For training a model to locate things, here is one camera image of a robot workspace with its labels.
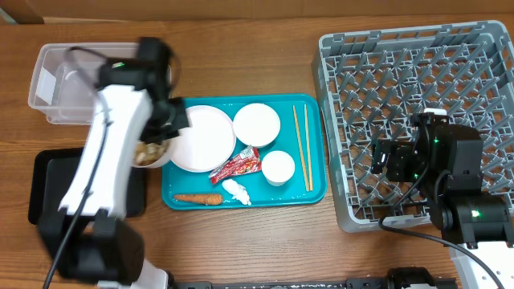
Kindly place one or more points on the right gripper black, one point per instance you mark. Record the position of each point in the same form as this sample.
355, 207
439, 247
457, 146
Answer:
397, 158

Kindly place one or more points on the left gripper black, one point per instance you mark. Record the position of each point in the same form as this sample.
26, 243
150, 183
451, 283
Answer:
152, 136

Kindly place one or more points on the pink bowl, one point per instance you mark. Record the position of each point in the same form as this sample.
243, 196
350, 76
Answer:
156, 160

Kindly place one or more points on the pink plate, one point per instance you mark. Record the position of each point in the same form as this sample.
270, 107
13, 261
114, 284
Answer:
206, 143

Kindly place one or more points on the white bowl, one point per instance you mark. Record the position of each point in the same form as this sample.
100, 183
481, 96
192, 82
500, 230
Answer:
256, 125

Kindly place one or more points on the white paper cup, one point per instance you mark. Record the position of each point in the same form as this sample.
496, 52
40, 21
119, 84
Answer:
278, 167

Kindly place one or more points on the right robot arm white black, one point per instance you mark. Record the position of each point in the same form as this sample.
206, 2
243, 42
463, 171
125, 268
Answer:
444, 164

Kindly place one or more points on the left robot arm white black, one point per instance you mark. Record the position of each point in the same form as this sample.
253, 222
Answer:
87, 236

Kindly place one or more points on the grey dishwasher rack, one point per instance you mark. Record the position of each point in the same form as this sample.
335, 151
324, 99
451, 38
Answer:
369, 83

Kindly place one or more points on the food scraps rice and peanuts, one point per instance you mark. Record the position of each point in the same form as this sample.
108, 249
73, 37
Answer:
150, 152

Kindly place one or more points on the teal serving tray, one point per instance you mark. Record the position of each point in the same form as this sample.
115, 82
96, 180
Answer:
179, 181

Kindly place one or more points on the orange carrot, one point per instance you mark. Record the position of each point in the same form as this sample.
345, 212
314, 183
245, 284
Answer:
208, 199

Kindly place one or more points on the red snack wrapper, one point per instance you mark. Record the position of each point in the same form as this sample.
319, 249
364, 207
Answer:
246, 161

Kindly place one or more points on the right wooden chopstick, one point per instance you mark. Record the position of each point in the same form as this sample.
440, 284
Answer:
307, 135

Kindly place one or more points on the crumpled white tissue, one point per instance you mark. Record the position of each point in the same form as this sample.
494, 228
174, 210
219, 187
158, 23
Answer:
237, 191

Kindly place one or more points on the clear plastic bin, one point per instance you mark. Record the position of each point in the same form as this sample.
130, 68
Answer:
58, 91

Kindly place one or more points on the black plastic tray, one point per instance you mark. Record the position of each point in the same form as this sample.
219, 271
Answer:
53, 173

